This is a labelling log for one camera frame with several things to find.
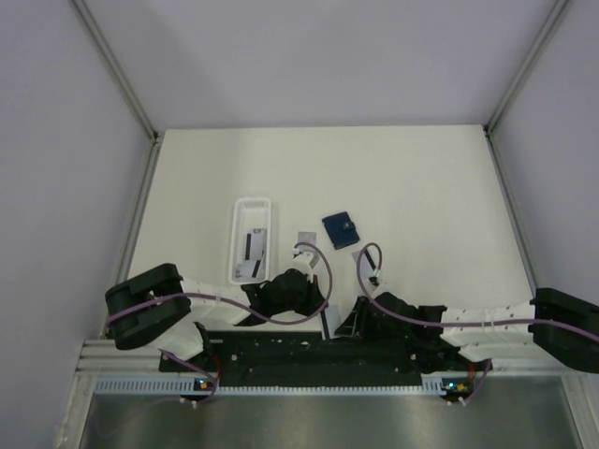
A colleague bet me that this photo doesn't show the blue card holder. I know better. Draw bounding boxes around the blue card holder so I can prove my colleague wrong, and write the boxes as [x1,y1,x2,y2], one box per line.
[322,211,360,250]

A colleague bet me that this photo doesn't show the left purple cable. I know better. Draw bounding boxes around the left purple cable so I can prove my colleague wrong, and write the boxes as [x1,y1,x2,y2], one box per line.
[106,242,334,408]

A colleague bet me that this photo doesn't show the purple cable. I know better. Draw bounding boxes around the purple cable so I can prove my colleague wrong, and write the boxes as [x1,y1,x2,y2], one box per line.
[357,241,599,406]
[106,242,334,408]

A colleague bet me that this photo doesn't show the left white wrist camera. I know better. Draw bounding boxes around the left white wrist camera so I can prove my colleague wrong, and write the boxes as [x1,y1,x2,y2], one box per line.
[291,244,320,282]

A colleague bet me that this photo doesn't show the left aluminium frame post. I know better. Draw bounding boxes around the left aluminium frame post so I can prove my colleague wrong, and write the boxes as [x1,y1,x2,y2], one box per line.
[69,0,159,141]

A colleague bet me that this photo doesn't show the aluminium frame post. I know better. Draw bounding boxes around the aluminium frame post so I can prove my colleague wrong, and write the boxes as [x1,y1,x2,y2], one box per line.
[69,0,159,141]
[484,0,573,138]

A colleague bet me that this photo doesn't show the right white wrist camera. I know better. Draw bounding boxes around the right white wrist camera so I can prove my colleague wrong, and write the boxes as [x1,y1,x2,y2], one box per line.
[368,268,382,287]

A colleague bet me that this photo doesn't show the right aluminium frame post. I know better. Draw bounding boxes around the right aluminium frame post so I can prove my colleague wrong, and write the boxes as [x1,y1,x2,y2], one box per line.
[484,0,573,138]

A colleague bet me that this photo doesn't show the upper cards in basket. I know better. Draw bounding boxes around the upper cards in basket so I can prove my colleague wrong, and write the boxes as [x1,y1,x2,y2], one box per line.
[243,228,268,260]

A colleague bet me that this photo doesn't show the grey slotted cable duct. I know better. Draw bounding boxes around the grey slotted cable duct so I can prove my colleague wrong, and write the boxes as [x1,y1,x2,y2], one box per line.
[94,376,469,397]

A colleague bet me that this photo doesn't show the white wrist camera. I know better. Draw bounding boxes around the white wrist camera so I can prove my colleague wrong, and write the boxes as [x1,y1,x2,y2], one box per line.
[291,244,320,282]
[368,268,382,287]

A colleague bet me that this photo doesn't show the white plastic basket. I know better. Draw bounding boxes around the white plastic basket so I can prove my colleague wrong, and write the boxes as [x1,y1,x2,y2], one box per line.
[227,197,272,285]

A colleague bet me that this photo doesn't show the silver card black stripe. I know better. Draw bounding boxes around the silver card black stripe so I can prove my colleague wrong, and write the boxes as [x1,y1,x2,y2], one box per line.
[320,304,342,340]

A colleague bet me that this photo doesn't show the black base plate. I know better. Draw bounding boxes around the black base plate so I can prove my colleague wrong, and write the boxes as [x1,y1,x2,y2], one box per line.
[159,331,486,386]

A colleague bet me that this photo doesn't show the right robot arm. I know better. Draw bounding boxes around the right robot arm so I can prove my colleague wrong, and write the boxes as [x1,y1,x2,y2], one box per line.
[334,288,598,373]

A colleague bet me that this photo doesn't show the cards in basket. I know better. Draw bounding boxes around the cards in basket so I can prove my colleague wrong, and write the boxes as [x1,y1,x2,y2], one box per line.
[234,259,266,282]
[243,228,268,260]

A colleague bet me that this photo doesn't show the lower cards in basket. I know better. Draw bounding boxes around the lower cards in basket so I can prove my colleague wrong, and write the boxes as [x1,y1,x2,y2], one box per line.
[234,259,266,282]

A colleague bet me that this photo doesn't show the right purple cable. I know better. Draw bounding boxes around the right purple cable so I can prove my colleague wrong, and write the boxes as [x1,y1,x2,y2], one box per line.
[357,241,599,406]

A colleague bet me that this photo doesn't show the diamond print silver card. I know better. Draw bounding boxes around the diamond print silver card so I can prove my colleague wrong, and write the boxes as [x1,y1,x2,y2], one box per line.
[298,231,317,245]

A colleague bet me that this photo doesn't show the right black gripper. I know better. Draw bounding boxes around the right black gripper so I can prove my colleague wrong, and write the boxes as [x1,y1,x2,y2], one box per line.
[336,295,413,343]

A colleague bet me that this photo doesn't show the silver card near holder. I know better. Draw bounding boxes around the silver card near holder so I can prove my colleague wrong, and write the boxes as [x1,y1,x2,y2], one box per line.
[352,250,377,278]

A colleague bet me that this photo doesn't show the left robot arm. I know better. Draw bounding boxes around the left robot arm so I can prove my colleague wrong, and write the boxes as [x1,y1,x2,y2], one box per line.
[105,263,333,371]

